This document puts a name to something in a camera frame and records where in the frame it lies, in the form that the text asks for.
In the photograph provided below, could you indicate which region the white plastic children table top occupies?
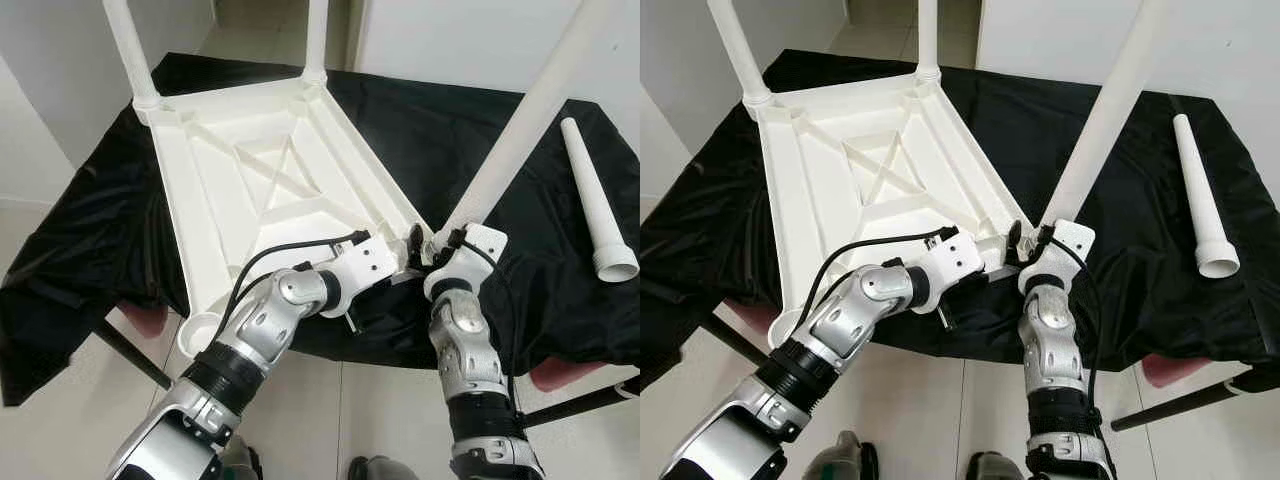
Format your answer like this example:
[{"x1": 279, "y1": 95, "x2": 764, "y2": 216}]
[
  {"x1": 133, "y1": 75, "x2": 436, "y2": 359},
  {"x1": 745, "y1": 72, "x2": 1036, "y2": 346}
]

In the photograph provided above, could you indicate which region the grey robot right foot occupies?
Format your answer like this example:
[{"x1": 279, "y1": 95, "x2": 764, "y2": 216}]
[
  {"x1": 347, "y1": 455, "x2": 416, "y2": 480},
  {"x1": 965, "y1": 450, "x2": 1026, "y2": 480}
]

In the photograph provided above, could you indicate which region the grey robot foot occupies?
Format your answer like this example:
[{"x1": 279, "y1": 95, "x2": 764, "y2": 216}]
[
  {"x1": 965, "y1": 450, "x2": 1026, "y2": 480},
  {"x1": 347, "y1": 455, "x2": 416, "y2": 480},
  {"x1": 220, "y1": 445, "x2": 263, "y2": 480},
  {"x1": 805, "y1": 430, "x2": 881, "y2": 480}
]

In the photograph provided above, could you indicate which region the grey robot left foot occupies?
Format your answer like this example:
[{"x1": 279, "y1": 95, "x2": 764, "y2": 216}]
[
  {"x1": 220, "y1": 445, "x2": 263, "y2": 480},
  {"x1": 805, "y1": 430, "x2": 881, "y2": 480}
]

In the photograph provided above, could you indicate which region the black table cloth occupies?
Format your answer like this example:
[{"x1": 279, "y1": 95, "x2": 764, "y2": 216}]
[
  {"x1": 640, "y1": 48, "x2": 1280, "y2": 396},
  {"x1": 0, "y1": 52, "x2": 641, "y2": 406}
]

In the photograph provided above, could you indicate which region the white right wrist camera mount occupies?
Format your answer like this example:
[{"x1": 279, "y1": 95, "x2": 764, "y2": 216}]
[
  {"x1": 1018, "y1": 220, "x2": 1096, "y2": 296},
  {"x1": 425, "y1": 225, "x2": 509, "y2": 301}
]

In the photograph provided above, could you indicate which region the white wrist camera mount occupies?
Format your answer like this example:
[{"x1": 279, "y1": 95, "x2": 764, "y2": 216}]
[
  {"x1": 425, "y1": 225, "x2": 509, "y2": 301},
  {"x1": 1018, "y1": 220, "x2": 1096, "y2": 296},
  {"x1": 320, "y1": 230, "x2": 406, "y2": 311},
  {"x1": 905, "y1": 227, "x2": 986, "y2": 311}
]

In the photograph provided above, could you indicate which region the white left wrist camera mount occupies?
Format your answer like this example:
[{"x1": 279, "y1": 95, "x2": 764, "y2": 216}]
[
  {"x1": 320, "y1": 230, "x2": 406, "y2": 311},
  {"x1": 905, "y1": 227, "x2": 986, "y2": 311}
]

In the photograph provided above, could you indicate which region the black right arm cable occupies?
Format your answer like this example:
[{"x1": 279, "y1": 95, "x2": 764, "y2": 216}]
[
  {"x1": 460, "y1": 235, "x2": 526, "y2": 411},
  {"x1": 1045, "y1": 232, "x2": 1106, "y2": 411}
]

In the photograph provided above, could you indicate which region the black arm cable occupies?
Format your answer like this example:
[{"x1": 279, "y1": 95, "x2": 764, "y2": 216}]
[
  {"x1": 810, "y1": 228, "x2": 951, "y2": 326},
  {"x1": 1045, "y1": 232, "x2": 1106, "y2": 411},
  {"x1": 225, "y1": 230, "x2": 371, "y2": 331},
  {"x1": 460, "y1": 235, "x2": 526, "y2": 411}
]

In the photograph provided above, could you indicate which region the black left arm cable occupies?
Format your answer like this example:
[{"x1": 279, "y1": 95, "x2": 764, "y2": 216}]
[
  {"x1": 810, "y1": 228, "x2": 951, "y2": 326},
  {"x1": 225, "y1": 230, "x2": 371, "y2": 331}
]

